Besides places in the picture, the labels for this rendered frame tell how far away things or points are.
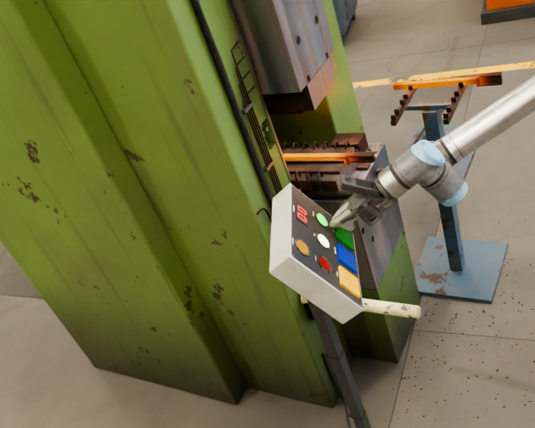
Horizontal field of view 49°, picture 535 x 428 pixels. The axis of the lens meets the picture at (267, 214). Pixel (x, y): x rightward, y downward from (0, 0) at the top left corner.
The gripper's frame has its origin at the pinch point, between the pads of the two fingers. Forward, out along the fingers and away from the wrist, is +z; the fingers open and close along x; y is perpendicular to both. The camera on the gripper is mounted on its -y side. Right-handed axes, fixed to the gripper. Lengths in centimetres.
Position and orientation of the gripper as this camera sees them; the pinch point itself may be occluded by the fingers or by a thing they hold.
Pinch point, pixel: (331, 222)
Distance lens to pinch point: 177.2
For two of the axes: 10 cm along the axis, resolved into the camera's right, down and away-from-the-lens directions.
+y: 7.4, 5.5, 3.8
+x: 0.3, -6.0, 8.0
